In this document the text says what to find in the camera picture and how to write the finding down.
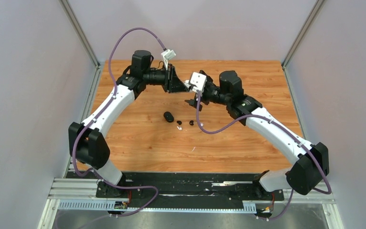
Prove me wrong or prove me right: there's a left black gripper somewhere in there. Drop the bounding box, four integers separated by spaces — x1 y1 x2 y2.
143 63 189 94

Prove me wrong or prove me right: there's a white earbud charging case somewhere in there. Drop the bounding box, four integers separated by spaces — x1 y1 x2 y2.
184 80 193 91

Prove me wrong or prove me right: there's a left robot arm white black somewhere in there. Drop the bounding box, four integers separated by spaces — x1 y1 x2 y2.
68 49 188 197

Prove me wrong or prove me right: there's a black earbud charging case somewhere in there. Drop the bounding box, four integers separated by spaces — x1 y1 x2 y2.
163 111 174 123

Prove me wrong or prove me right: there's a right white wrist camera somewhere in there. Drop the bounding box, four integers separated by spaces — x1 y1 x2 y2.
188 72 207 93

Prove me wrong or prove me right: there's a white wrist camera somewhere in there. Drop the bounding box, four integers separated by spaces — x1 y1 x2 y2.
188 72 207 93
161 49 176 70

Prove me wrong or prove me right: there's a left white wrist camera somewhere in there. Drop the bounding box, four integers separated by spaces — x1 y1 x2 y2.
161 49 176 70

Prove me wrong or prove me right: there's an aluminium frame rail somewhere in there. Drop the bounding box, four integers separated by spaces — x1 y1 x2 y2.
38 178 344 229

